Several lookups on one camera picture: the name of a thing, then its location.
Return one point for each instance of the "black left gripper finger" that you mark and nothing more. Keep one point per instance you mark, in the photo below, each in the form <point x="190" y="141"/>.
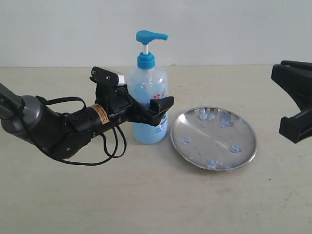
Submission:
<point x="158" y="108"/>

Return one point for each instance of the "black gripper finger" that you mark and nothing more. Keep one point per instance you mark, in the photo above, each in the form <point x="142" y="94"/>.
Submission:
<point x="295" y="78"/>
<point x="297" y="127"/>

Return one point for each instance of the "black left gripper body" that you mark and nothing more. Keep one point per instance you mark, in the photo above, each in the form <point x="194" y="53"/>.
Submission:
<point x="120" y="104"/>

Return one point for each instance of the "blue pump soap bottle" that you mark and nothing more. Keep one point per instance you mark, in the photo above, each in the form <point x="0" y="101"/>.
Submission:
<point x="147" y="81"/>

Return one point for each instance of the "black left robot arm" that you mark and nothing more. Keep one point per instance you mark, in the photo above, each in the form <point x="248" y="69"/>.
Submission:
<point x="61" y="135"/>

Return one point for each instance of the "round stainless steel plate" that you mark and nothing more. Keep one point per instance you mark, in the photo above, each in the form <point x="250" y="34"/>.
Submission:
<point x="214" y="139"/>

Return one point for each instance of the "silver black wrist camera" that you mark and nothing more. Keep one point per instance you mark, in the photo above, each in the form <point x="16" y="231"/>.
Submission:
<point x="107" y="79"/>

